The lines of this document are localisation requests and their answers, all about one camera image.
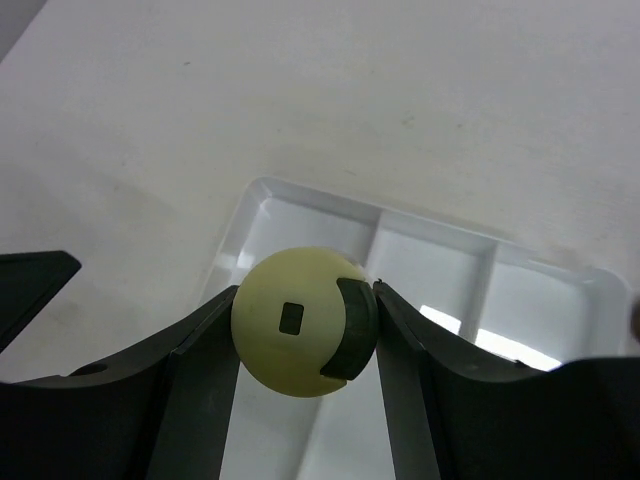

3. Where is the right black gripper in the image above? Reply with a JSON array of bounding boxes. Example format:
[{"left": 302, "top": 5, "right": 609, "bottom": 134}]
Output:
[{"left": 1, "top": 251, "right": 238, "bottom": 479}]

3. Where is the yellow-lid spice bottle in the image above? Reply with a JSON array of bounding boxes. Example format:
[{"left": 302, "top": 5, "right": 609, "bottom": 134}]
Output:
[{"left": 231, "top": 247, "right": 379, "bottom": 398}]

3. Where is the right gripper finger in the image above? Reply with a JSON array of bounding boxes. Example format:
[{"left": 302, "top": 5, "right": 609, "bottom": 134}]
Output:
[{"left": 374, "top": 282, "right": 639, "bottom": 479}]

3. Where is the white three-compartment tray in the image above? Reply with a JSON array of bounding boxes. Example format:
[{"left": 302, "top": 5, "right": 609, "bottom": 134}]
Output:
[{"left": 204, "top": 178, "right": 632, "bottom": 479}]

